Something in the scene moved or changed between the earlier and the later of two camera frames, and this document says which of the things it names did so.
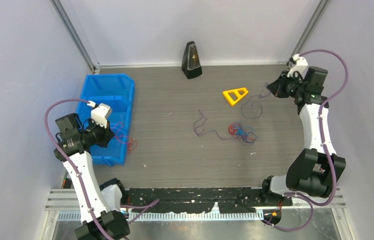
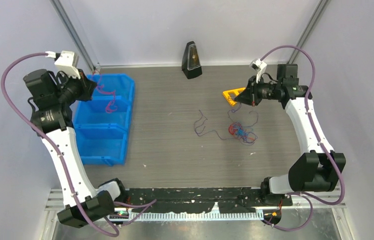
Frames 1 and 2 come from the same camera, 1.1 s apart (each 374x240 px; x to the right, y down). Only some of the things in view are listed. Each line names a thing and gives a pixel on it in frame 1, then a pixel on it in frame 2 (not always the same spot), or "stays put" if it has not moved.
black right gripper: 277,87 -> 248,97
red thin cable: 123,142 -> 114,91
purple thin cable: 261,107 -> 245,126
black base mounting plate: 225,200 stays put
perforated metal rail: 149,216 stays put
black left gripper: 107,135 -> 88,86
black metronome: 191,64 stays put
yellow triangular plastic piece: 225,94 stays put
